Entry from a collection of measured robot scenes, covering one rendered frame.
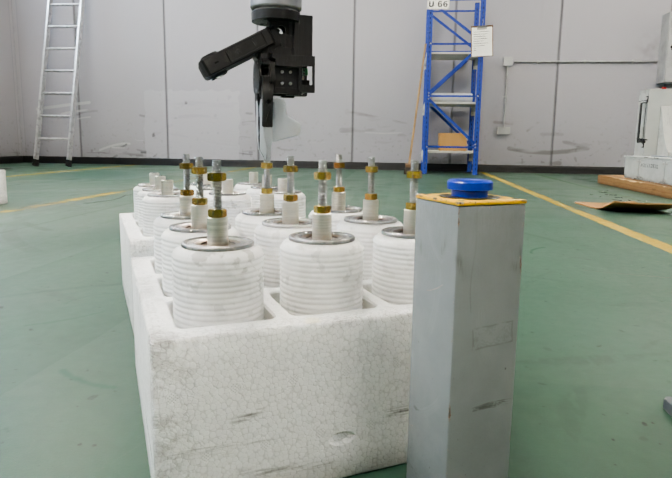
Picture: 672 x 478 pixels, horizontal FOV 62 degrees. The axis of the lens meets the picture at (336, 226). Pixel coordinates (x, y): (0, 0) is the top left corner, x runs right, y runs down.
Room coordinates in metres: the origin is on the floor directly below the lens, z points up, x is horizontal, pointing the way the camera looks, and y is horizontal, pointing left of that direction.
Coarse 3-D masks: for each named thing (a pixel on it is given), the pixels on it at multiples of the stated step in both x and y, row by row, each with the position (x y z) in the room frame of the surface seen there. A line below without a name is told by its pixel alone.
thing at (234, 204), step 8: (208, 200) 1.10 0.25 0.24; (224, 200) 1.09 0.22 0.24; (232, 200) 1.09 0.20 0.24; (240, 200) 1.10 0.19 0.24; (248, 200) 1.12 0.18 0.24; (232, 208) 1.09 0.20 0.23; (240, 208) 1.10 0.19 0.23; (248, 208) 1.12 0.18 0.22; (232, 216) 1.09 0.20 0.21; (232, 224) 1.09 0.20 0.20
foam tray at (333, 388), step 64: (320, 320) 0.55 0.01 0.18; (384, 320) 0.58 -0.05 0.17; (192, 384) 0.50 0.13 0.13; (256, 384) 0.52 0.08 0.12; (320, 384) 0.55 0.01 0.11; (384, 384) 0.58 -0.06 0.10; (192, 448) 0.50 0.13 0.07; (256, 448) 0.52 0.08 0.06; (320, 448) 0.55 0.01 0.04; (384, 448) 0.58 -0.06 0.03
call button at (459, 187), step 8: (448, 184) 0.50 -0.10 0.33; (456, 184) 0.49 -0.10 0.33; (464, 184) 0.48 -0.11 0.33; (472, 184) 0.48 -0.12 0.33; (480, 184) 0.48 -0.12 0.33; (488, 184) 0.48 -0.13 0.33; (456, 192) 0.49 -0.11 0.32; (464, 192) 0.49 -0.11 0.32; (472, 192) 0.48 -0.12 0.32; (480, 192) 0.49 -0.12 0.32
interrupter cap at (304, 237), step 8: (296, 232) 0.65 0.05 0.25; (304, 232) 0.66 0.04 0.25; (336, 232) 0.66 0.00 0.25; (344, 232) 0.65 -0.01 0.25; (296, 240) 0.60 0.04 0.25; (304, 240) 0.60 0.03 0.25; (312, 240) 0.60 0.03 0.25; (320, 240) 0.60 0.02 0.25; (328, 240) 0.60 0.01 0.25; (336, 240) 0.60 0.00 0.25; (344, 240) 0.60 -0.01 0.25; (352, 240) 0.62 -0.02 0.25
